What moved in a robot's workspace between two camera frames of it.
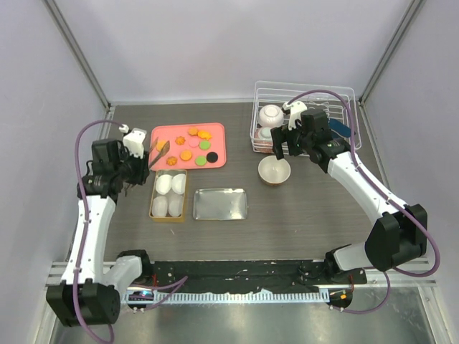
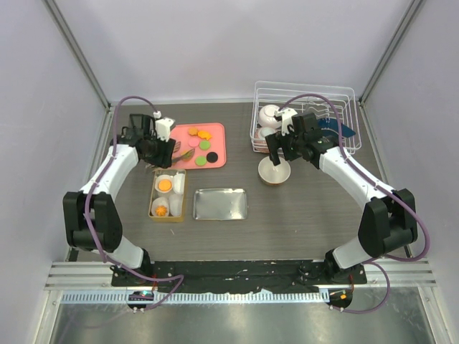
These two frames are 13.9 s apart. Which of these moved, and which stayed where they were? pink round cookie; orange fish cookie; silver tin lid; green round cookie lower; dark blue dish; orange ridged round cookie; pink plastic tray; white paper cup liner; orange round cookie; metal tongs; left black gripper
Moved: left black gripper; orange round cookie; metal tongs
Stayed: white paper cup liner; silver tin lid; pink plastic tray; pink round cookie; orange ridged round cookie; dark blue dish; orange fish cookie; green round cookie lower
